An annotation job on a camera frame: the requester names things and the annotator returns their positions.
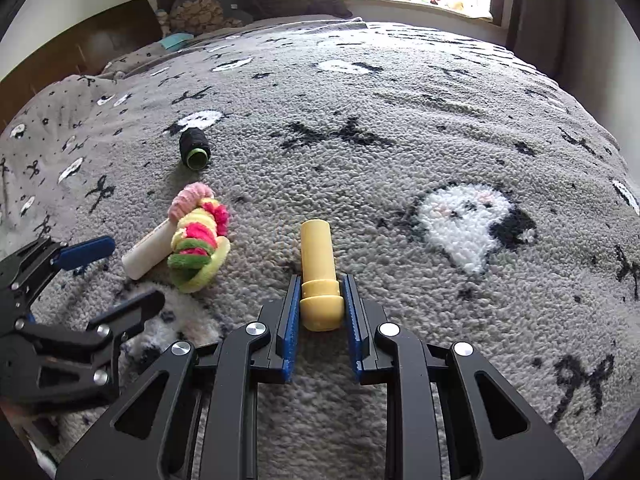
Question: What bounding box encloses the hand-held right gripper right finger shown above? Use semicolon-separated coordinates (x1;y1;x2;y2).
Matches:
340;274;585;480

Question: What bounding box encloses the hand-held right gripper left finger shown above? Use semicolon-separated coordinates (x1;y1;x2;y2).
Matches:
55;275;303;480

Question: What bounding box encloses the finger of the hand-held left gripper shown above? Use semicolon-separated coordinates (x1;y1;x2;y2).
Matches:
0;236;117;311
84;289;167;357

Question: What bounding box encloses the cream white stick tube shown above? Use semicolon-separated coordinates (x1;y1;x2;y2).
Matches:
121;217;178;281

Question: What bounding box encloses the small yellow tube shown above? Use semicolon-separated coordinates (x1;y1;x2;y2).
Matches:
299;219;347;332

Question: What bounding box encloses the stack of colourful scrunchies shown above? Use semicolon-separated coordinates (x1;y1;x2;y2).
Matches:
167;183;232;294

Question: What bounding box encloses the grey dotted bedding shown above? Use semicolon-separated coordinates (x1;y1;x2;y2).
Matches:
0;42;166;241

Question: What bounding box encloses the small black bottle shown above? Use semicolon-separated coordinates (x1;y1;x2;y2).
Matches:
179;128;212;170

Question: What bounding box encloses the dark wooden headboard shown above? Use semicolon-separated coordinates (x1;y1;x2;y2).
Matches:
0;0;163;128

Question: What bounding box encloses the teal paper item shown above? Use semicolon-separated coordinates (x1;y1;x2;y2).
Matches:
160;31;195;52

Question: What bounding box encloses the brown patterned pillow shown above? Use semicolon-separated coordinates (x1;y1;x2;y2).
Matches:
167;0;253;36

